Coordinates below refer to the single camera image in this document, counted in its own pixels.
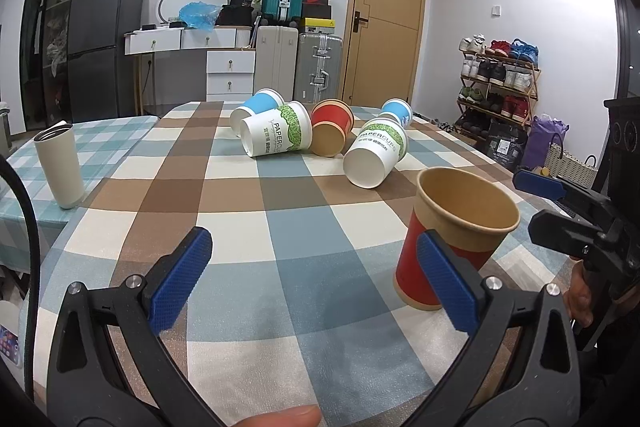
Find white suitcase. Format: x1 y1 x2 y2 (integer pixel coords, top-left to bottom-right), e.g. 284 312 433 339
254 25 300 96

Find purple bag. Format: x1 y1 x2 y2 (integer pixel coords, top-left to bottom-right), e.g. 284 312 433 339
521 114 570 172

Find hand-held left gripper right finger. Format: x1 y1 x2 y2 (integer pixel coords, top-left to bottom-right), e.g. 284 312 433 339
404 230 582 427

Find blue plastic bag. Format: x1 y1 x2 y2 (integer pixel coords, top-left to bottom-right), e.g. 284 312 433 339
178 0 221 31

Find white steel tumbler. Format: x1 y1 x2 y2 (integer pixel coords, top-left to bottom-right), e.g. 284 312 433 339
33 120 85 210

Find dark grey refrigerator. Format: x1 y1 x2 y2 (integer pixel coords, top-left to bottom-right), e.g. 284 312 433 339
66 0 151 124

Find blue and white paper cup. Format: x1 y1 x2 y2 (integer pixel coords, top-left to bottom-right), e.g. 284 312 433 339
229 89 286 134
380 98 414 128

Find white and green paper cup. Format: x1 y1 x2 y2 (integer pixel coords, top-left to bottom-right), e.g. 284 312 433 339
342 117 409 190
239 100 314 158

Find red and brown paper cup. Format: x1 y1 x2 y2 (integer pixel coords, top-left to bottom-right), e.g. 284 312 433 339
393 166 521 312
309 99 356 158

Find person's right hand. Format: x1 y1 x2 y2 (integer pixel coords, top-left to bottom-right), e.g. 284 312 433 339
566 259 597 334

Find wooden shoe rack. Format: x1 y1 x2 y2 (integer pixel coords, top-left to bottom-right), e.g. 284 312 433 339
456 34 542 140

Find white dressing table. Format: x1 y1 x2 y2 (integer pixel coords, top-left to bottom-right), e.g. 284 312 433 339
123 26 257 104

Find rows of shoes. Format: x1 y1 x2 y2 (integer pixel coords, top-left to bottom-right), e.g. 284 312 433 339
457 34 541 135

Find light green checked tablecloth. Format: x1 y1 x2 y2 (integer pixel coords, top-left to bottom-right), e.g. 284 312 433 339
0 114 157 270

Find brown blue checked tablecloth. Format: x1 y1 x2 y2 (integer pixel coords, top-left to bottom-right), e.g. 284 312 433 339
47 100 576 427

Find wooden door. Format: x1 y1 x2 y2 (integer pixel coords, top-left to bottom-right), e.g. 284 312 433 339
342 0 430 108

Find black glass cabinet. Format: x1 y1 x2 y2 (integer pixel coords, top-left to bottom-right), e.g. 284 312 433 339
20 0 96 135

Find person's left hand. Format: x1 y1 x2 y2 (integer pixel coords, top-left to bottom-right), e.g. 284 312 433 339
233 404 323 427

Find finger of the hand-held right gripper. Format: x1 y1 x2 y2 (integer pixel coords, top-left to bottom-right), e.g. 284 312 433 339
528 210 608 259
512 168 608 220

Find silver suitcase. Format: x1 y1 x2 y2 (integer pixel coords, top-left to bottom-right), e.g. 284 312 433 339
294 32 344 104

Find black cable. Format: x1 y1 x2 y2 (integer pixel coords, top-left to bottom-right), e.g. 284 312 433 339
0 155 42 405

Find stack of shoe boxes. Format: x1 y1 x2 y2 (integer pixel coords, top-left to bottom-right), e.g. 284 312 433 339
300 0 335 34

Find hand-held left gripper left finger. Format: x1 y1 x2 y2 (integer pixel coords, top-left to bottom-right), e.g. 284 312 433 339
47 226 227 427

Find woven basket bag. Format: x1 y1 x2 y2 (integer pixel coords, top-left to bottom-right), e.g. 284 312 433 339
542 133 599 190

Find black bag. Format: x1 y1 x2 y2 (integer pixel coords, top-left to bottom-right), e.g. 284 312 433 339
219 0 257 28

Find smartphone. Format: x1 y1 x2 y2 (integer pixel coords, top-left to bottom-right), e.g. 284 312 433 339
0 323 24 369

